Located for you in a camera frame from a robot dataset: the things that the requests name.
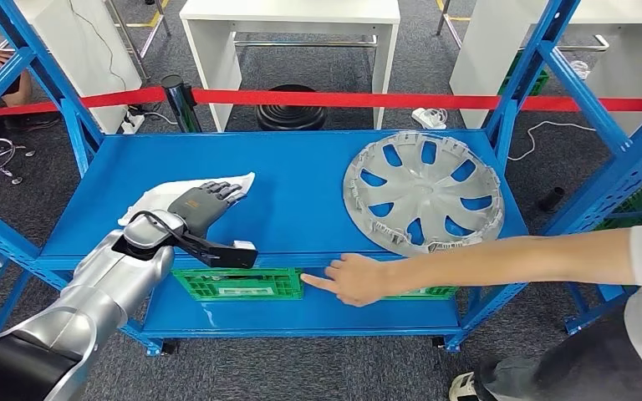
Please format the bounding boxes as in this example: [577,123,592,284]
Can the chrome tube frame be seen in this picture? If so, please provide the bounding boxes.
[104,0,171,81]
[233,33,379,49]
[436,0,610,53]

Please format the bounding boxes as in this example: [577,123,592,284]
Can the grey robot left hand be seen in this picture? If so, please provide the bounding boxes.
[166,180,248,239]

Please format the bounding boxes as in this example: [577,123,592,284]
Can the clear plastic bottle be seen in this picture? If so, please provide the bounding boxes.
[568,58,591,81]

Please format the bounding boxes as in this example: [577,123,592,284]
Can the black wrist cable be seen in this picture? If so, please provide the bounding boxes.
[127,210,192,246]

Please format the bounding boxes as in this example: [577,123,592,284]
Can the white charger cable bundle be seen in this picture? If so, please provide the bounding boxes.
[410,106,448,131]

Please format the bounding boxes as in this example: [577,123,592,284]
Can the white table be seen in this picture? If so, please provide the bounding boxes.
[0,0,144,135]
[449,0,642,135]
[179,0,401,133]

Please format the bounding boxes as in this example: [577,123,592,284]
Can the grey plastic wheel hubcap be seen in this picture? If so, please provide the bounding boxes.
[342,130,505,258]

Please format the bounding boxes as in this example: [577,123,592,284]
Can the white power strip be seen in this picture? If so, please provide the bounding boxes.
[120,110,146,135]

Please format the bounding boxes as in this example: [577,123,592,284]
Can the black ribbed round base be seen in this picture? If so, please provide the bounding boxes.
[255,84,328,132]

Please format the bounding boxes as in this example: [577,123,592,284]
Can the white plastic shell part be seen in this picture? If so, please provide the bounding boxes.
[117,171,257,227]

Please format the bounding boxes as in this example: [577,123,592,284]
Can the chrome black stanchion post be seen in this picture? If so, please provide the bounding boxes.
[160,74,204,134]

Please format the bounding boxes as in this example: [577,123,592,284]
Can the thin black cable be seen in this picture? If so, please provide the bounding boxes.
[69,0,130,94]

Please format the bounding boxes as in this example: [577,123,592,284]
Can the white floor cable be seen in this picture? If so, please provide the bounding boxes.
[507,120,598,163]

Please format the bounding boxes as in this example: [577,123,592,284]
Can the person's right hand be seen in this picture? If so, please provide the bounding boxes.
[300,253,397,308]

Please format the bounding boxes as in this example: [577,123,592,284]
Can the black bracket wrist camera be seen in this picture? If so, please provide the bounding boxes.
[172,227,259,272]

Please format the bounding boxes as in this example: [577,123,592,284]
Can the short black cylinder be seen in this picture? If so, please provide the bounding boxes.
[537,186,567,215]

